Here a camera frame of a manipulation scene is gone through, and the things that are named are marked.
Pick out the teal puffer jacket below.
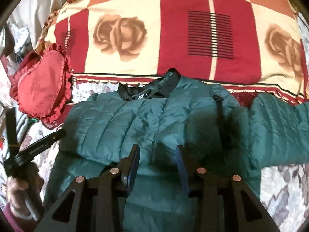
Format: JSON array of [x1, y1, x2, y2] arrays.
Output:
[[42, 68, 309, 232]]

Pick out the person's left hand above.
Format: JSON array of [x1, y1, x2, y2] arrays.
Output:
[[6, 162, 45, 219]]

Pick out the red heart ruffled pillow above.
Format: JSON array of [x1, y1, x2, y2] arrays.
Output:
[[10, 43, 72, 124]]

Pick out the grey white curtain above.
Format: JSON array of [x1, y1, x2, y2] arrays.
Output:
[[7, 0, 66, 47]]

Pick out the red cream rose blanket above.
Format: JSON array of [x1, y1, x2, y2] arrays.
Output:
[[38, 0, 308, 104]]

